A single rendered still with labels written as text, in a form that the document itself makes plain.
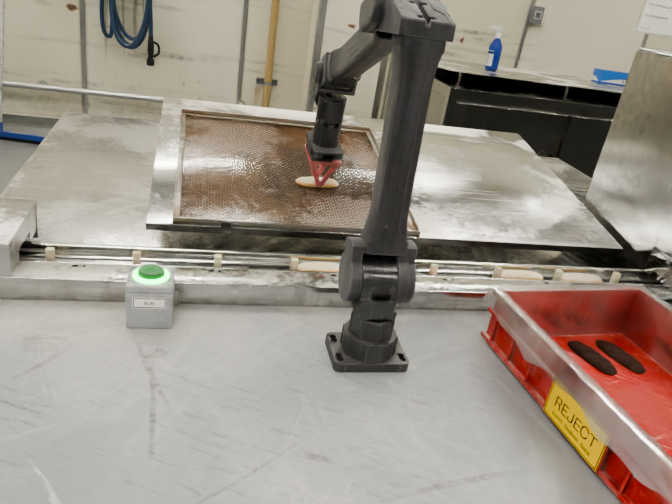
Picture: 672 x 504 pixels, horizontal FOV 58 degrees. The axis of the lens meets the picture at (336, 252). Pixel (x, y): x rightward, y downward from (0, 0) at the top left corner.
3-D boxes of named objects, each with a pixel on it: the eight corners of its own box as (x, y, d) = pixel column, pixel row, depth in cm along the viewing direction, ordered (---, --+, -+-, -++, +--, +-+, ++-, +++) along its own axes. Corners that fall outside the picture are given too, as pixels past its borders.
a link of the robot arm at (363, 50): (372, 24, 82) (445, 34, 85) (374, -19, 82) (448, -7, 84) (308, 86, 124) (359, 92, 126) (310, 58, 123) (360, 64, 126)
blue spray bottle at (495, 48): (496, 70, 325) (506, 26, 317) (498, 71, 318) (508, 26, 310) (479, 68, 325) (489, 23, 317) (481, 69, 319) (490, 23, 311)
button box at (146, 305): (120, 347, 94) (120, 286, 90) (126, 320, 101) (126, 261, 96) (175, 348, 96) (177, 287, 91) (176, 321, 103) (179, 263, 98)
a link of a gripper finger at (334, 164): (306, 190, 132) (312, 152, 127) (300, 174, 138) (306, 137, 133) (335, 192, 134) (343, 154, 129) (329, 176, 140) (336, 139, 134)
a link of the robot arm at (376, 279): (356, 329, 90) (390, 329, 92) (367, 269, 86) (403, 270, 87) (343, 297, 98) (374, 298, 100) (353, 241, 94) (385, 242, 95)
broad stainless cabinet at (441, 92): (408, 271, 313) (453, 71, 270) (361, 197, 405) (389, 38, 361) (712, 284, 360) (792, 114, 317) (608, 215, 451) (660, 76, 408)
